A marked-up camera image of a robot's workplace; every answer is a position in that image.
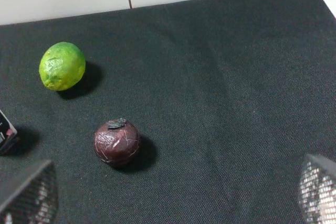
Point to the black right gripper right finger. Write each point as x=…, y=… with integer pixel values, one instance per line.
x=316, y=190

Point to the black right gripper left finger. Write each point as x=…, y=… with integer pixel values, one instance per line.
x=31, y=196

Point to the green lime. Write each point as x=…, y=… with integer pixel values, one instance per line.
x=62, y=66

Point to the black red patterned box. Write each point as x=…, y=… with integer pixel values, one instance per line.
x=8, y=134

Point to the black table cloth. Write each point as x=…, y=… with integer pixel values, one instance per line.
x=228, y=97

